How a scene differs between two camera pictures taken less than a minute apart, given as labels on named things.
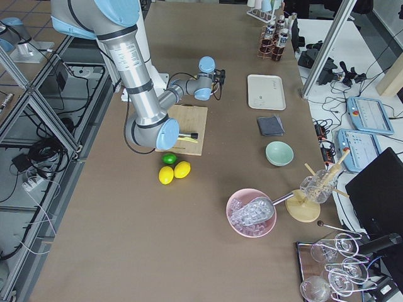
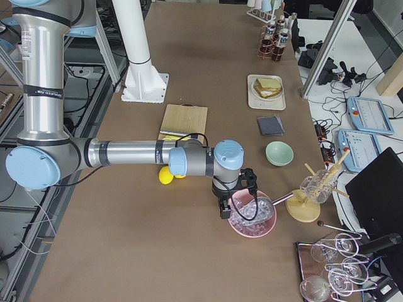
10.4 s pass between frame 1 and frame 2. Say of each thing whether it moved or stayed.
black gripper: moved
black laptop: stayed
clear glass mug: stayed
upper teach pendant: stayed
